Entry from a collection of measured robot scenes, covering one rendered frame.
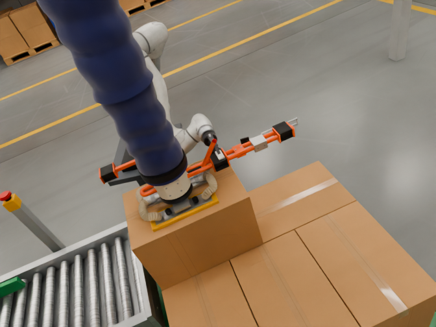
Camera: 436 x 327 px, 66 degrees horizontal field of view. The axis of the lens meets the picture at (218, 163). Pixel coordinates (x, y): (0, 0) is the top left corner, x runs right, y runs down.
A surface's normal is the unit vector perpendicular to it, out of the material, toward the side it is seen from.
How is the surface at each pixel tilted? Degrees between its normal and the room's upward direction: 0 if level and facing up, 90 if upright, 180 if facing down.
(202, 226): 90
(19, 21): 90
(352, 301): 0
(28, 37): 90
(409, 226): 0
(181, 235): 90
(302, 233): 0
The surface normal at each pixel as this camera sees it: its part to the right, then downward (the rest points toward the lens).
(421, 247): -0.25, -0.72
